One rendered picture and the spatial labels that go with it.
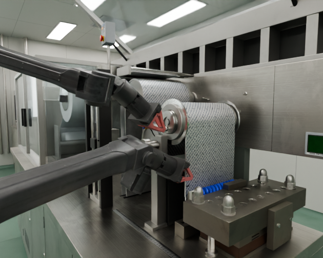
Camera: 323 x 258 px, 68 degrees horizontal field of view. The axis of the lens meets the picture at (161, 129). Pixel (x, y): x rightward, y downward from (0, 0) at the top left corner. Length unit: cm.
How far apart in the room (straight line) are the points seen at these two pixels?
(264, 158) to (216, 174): 286
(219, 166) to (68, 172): 55
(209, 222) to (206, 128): 29
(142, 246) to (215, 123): 44
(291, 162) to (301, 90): 267
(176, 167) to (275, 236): 32
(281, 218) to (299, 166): 273
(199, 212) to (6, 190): 45
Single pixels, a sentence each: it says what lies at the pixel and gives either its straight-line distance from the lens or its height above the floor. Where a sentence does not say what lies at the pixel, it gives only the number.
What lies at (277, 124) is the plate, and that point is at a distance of 91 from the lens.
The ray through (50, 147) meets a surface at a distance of 161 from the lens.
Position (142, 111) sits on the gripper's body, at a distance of 66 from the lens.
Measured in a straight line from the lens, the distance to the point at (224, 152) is 86.
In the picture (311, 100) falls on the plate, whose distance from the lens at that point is 87.
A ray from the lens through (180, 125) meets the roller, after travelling 72.
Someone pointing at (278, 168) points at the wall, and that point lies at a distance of 361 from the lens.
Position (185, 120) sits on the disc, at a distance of 71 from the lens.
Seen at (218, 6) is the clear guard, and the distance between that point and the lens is 111.
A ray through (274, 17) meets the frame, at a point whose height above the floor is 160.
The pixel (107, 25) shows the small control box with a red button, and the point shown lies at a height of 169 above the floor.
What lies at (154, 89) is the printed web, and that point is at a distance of 94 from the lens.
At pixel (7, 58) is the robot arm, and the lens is 75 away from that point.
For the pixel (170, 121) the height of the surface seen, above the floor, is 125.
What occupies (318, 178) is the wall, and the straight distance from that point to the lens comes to 343.
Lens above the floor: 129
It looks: 5 degrees down
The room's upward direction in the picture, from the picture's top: straight up
